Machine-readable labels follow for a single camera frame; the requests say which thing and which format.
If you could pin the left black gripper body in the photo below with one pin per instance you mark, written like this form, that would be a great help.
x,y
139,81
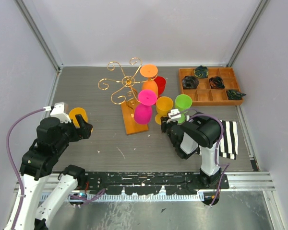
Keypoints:
x,y
70,133

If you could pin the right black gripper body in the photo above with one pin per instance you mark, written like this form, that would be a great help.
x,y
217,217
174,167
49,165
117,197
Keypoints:
x,y
168,131

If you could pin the magenta plastic wine glass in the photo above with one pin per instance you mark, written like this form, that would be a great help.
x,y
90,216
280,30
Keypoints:
x,y
143,111

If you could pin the gold wire wine glass rack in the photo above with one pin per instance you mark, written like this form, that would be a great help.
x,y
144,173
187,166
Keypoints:
x,y
126,96

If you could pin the orange plastic wine glass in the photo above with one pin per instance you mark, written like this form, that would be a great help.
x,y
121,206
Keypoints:
x,y
149,72

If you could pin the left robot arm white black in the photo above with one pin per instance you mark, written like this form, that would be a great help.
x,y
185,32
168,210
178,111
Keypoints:
x,y
53,138

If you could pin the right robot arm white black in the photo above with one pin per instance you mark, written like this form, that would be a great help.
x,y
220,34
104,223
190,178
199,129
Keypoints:
x,y
201,133

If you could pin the green plastic wine glass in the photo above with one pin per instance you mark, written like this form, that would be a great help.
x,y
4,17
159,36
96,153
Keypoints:
x,y
183,102

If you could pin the red plastic wine glass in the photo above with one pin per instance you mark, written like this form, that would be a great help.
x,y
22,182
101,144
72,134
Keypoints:
x,y
161,84

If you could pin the dark rolled tie left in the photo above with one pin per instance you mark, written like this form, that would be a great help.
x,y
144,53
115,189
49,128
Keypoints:
x,y
190,82

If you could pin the dark rolled tie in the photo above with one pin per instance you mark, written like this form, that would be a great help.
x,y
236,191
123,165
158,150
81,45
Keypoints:
x,y
233,94
190,82
201,72
216,83

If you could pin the wooden compartment tray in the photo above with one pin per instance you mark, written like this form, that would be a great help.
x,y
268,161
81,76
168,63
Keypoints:
x,y
204,95

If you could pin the black white striped cloth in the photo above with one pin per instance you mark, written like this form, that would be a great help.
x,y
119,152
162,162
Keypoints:
x,y
228,147

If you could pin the dark rolled tie top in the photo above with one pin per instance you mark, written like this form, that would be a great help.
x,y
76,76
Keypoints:
x,y
201,72

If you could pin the dark rolled tie middle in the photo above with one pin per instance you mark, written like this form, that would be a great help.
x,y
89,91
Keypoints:
x,y
216,83

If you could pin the dark rolled tie right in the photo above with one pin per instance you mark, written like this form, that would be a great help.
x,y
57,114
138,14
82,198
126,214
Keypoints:
x,y
233,94

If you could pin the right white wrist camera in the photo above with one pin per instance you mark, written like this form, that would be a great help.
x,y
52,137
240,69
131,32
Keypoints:
x,y
174,115

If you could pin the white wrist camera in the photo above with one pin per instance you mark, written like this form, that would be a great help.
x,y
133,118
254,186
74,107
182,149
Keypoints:
x,y
59,110
174,115

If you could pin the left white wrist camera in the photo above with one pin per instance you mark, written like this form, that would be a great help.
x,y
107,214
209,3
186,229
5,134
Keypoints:
x,y
59,110

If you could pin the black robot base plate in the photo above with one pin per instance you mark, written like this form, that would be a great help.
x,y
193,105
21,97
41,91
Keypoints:
x,y
144,183

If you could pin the grey slotted cable duct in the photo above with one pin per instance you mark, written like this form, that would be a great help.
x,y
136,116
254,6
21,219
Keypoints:
x,y
150,198

